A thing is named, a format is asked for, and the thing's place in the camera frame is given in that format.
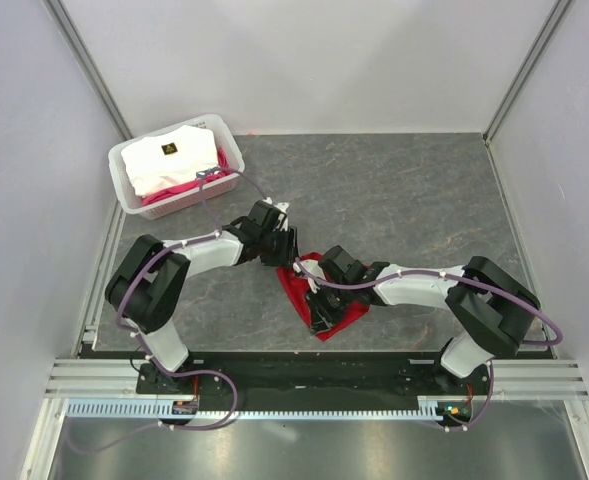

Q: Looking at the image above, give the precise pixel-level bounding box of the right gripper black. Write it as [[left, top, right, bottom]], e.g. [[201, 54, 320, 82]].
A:
[[302, 280, 354, 335]]

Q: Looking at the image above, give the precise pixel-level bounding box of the red cloth napkin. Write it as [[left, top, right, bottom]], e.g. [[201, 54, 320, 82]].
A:
[[277, 245, 370, 341]]

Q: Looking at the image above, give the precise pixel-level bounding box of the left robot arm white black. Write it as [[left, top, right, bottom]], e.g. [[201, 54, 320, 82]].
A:
[[105, 199, 298, 393]]

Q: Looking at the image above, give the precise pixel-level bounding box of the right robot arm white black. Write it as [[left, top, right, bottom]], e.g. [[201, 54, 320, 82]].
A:
[[294, 246, 540, 394]]

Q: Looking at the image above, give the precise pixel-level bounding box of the pink folded towel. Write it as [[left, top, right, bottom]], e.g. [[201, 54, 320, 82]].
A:
[[142, 147, 229, 206]]

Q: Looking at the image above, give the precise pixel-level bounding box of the white folded shirt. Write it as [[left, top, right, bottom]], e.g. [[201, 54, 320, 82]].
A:
[[121, 125, 218, 197]]

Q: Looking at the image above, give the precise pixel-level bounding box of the white plastic basket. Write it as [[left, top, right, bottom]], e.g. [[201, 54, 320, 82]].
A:
[[108, 114, 245, 220]]

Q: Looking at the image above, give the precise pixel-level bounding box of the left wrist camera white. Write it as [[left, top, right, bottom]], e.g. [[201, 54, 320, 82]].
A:
[[264, 197, 290, 221]]

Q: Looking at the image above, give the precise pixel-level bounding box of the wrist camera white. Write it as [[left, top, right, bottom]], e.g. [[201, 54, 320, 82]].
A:
[[293, 259, 326, 293], [264, 197, 290, 221]]

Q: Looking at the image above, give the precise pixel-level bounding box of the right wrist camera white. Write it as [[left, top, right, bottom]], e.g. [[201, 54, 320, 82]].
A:
[[293, 259, 326, 293]]

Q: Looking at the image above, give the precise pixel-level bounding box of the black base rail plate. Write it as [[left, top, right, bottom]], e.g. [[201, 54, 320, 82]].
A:
[[78, 344, 495, 412]]

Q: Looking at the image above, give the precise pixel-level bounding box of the aluminium frame rail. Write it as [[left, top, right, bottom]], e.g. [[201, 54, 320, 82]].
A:
[[408, 357, 589, 401]]

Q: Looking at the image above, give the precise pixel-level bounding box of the white slotted cable duct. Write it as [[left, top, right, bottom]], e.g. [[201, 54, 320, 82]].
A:
[[67, 398, 443, 421]]

